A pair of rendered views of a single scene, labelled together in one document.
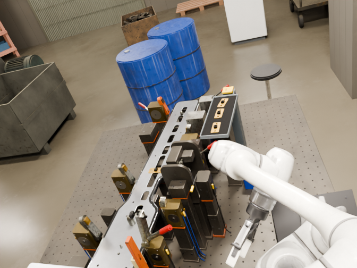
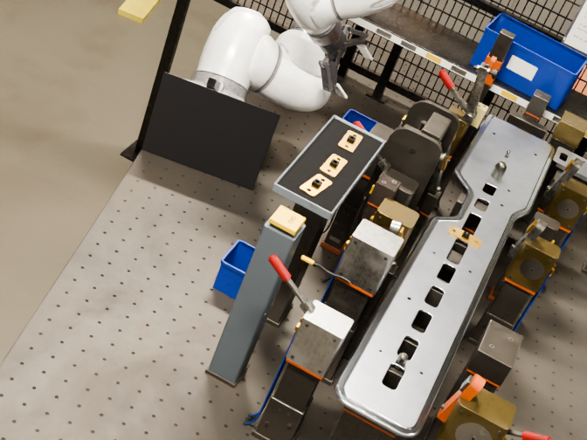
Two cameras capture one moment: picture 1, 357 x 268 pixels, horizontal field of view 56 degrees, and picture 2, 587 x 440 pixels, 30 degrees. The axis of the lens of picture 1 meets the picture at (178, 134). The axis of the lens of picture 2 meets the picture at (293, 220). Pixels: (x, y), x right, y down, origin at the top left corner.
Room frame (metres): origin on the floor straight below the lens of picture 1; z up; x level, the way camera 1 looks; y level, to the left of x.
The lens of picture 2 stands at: (3.41, -0.84, 2.45)
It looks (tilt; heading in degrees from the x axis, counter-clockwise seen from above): 36 degrees down; 164
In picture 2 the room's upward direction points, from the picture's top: 22 degrees clockwise
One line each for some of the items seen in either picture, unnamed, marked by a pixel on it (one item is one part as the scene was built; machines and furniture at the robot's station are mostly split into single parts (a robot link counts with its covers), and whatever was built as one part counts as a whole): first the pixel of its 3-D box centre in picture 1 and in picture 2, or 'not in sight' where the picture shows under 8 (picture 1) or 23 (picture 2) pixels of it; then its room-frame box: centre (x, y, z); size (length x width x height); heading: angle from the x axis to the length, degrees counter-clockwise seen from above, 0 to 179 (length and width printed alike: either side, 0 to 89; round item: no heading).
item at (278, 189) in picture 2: (220, 115); (332, 164); (1.44, -0.23, 1.16); 0.37 x 0.14 x 0.02; 154
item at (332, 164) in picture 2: (219, 112); (334, 163); (1.46, -0.23, 1.17); 0.08 x 0.04 x 0.01; 153
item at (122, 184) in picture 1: (129, 196); (517, 299); (1.41, 0.37, 0.87); 0.12 x 0.07 x 0.35; 64
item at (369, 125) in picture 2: not in sight; (354, 134); (0.63, 0.05, 0.74); 0.11 x 0.10 x 0.09; 154
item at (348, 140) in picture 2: (215, 126); (351, 140); (1.34, -0.18, 1.17); 0.08 x 0.04 x 0.01; 156
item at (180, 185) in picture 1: (189, 217); not in sight; (1.09, 0.07, 0.91); 0.07 x 0.05 x 0.42; 64
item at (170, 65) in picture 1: (167, 72); not in sight; (3.94, -0.12, 0.47); 1.27 x 0.78 x 0.94; 155
